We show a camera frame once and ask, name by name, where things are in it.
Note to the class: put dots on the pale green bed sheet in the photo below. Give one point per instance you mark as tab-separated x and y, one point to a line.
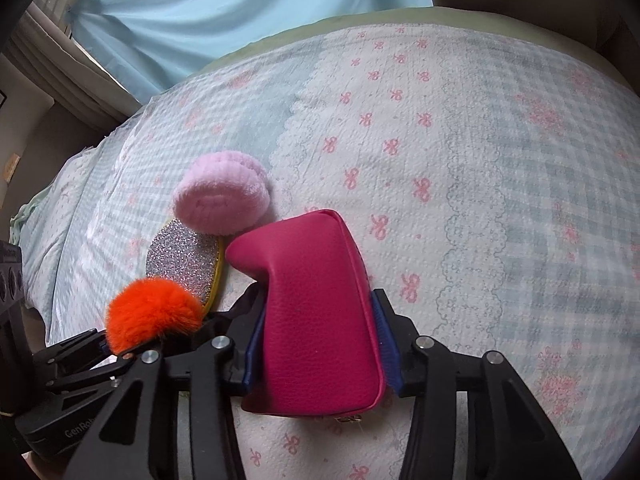
400	14

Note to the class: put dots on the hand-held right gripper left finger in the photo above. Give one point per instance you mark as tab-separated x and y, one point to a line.
253	360

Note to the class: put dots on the silver glitter oval pad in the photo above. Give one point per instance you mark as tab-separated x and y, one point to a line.
185	260

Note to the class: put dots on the light blue curtain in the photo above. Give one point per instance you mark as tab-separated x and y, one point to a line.
225	15

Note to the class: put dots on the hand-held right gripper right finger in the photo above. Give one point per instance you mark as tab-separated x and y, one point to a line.
386	345

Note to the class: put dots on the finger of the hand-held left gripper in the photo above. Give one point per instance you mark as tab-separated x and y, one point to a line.
70	346
92	372

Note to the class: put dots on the magenta leather pouch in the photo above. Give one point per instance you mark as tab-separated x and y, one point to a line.
315	320

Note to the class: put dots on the beige wall plate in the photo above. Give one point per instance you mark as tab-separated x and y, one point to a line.
10	167

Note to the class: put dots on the checked bow-print blanket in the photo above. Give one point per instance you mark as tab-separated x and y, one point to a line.
450	160

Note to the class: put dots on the pink fluffy puff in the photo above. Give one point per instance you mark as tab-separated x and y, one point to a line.
220	195

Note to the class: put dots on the orange fur pompom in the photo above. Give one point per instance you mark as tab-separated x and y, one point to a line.
150	312

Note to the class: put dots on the beige curtain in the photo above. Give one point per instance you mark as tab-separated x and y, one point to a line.
60	72

